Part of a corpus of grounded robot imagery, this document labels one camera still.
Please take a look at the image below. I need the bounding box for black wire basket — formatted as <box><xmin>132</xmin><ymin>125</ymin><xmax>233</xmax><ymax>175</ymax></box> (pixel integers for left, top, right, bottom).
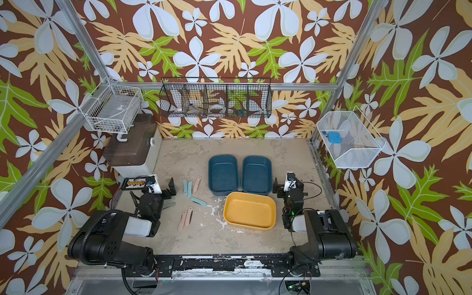
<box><xmin>157</xmin><ymin>77</ymin><xmax>273</xmax><ymax>119</ymax></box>

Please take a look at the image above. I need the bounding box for teal storage box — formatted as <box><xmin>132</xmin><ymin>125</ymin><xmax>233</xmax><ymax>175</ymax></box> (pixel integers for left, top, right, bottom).
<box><xmin>242</xmin><ymin>156</ymin><xmax>272</xmax><ymax>195</ymax></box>
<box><xmin>208</xmin><ymin>154</ymin><xmax>240</xmax><ymax>197</ymax></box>

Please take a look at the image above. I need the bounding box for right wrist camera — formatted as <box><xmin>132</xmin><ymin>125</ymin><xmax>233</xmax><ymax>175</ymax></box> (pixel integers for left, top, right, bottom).
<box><xmin>284</xmin><ymin>172</ymin><xmax>304</xmax><ymax>192</ymax></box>

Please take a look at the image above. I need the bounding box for white wire basket left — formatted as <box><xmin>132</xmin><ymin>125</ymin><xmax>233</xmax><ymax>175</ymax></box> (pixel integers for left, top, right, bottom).
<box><xmin>79</xmin><ymin>78</ymin><xmax>143</xmax><ymax>134</ymax></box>

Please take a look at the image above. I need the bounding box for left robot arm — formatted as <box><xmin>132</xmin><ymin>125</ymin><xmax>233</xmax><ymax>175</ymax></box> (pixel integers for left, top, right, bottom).
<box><xmin>68</xmin><ymin>175</ymin><xmax>177</xmax><ymax>275</ymax></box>

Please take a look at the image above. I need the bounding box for white wire basket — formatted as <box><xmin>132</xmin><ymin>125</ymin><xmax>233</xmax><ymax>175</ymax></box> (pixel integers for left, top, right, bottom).
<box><xmin>317</xmin><ymin>107</ymin><xmax>387</xmax><ymax>170</ymax></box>
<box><xmin>79</xmin><ymin>78</ymin><xmax>143</xmax><ymax>134</ymax></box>

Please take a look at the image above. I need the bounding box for white wire basket right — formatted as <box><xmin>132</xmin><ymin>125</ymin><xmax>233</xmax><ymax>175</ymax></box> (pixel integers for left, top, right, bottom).
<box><xmin>317</xmin><ymin>107</ymin><xmax>387</xmax><ymax>170</ymax></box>

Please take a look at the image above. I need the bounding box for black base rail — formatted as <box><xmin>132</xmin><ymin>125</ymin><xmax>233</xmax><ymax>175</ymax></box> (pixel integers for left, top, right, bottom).
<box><xmin>147</xmin><ymin>254</ymin><xmax>321</xmax><ymax>278</ymax></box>

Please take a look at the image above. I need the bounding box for brown lidded white container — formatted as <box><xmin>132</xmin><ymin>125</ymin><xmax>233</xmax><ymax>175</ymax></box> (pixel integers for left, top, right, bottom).
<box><xmin>103</xmin><ymin>114</ymin><xmax>162</xmax><ymax>178</ymax></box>

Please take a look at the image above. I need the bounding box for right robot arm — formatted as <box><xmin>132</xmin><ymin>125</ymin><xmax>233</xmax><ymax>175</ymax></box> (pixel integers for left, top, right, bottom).
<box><xmin>272</xmin><ymin>173</ymin><xmax>357</xmax><ymax>267</ymax></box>

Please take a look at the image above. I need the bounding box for yellow storage box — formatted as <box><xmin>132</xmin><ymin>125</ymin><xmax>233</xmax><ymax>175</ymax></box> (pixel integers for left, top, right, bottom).
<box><xmin>223</xmin><ymin>192</ymin><xmax>277</xmax><ymax>231</ymax></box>

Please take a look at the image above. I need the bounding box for small electronics board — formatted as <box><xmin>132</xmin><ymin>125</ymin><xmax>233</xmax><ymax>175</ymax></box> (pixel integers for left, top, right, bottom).
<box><xmin>285</xmin><ymin>280</ymin><xmax>310</xmax><ymax>295</ymax></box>

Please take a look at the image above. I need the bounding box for blue object in basket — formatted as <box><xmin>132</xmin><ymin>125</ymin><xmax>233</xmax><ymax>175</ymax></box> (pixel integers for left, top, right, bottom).
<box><xmin>328</xmin><ymin>132</ymin><xmax>342</xmax><ymax>144</ymax></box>

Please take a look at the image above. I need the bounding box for right teal storage box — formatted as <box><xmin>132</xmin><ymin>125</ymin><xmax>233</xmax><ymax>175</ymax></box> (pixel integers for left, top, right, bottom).
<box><xmin>242</xmin><ymin>156</ymin><xmax>272</xmax><ymax>195</ymax></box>

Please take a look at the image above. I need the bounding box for left teal storage box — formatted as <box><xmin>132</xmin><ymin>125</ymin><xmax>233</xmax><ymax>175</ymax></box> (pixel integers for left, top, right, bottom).
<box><xmin>208</xmin><ymin>154</ymin><xmax>240</xmax><ymax>197</ymax></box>

